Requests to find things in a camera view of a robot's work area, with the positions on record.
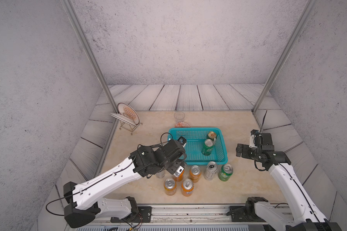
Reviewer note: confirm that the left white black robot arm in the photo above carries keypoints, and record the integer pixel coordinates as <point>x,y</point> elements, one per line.
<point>87,201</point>

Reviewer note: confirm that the orange soda can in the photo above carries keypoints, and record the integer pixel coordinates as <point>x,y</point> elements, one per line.
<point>187,187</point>
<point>195,173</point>
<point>179,177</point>
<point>170,186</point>

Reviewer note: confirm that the aluminium mounting rail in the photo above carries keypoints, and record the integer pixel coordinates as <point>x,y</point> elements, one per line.
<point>190,215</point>

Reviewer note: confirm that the left aluminium frame post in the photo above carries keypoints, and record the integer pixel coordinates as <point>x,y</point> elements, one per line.
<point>71,13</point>

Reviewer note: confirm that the teal plastic basket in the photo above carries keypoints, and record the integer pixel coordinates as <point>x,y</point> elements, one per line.
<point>195,142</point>

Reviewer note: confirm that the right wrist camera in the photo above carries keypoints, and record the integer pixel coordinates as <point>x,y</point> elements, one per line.
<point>252,138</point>

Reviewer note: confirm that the clear plastic cup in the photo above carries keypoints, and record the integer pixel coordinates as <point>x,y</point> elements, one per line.
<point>179,116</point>

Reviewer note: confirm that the red patterned bowl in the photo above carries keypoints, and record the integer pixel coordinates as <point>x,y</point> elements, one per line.
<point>182,125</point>

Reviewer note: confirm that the white flat plate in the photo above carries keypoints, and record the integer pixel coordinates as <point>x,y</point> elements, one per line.
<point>123,119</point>

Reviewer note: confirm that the silver drink can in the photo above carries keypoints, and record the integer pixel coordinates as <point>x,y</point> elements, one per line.
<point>160,174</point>

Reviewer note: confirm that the green soda can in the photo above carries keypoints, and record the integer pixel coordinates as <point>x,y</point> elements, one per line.
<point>226,172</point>
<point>207,147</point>

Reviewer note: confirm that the white monster energy can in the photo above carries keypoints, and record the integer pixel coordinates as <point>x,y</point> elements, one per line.
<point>210,171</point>

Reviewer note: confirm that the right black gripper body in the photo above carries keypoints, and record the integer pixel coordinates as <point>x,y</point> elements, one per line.
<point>247,152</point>

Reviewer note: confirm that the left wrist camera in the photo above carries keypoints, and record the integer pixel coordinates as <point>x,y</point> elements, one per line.
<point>182,141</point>

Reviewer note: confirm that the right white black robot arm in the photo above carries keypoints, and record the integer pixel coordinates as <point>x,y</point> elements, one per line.
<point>306,215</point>

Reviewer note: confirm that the wire plate rack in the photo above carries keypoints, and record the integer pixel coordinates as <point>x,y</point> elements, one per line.
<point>129,127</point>

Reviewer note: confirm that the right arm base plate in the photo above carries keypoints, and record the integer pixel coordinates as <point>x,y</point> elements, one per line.
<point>243,214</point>

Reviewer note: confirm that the patterned upright plate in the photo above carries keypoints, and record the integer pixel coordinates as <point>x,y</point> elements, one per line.
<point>129,112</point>

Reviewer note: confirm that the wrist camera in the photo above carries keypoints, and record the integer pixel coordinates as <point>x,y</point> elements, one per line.
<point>252,138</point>
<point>182,141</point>

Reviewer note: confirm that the brown gold drink can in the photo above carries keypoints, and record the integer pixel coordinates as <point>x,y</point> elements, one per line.
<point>212,136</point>

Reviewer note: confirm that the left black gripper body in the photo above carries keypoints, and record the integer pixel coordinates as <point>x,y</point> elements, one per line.
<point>174,167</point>

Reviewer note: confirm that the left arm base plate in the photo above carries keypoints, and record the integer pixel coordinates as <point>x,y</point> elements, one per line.
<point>142,216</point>

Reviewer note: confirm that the aluminium frame post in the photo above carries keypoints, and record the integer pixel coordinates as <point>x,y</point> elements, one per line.
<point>71,13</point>
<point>298,29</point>

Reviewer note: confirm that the right aluminium frame post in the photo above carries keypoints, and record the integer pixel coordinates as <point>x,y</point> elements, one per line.
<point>298,29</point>

